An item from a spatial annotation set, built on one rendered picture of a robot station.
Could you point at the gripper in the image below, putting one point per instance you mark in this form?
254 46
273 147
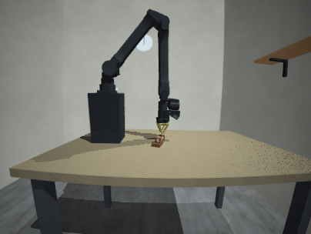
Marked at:
161 121

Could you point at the brown open tray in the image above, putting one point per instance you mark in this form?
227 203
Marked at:
155 144

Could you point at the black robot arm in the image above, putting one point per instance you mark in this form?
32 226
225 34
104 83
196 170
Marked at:
111 67

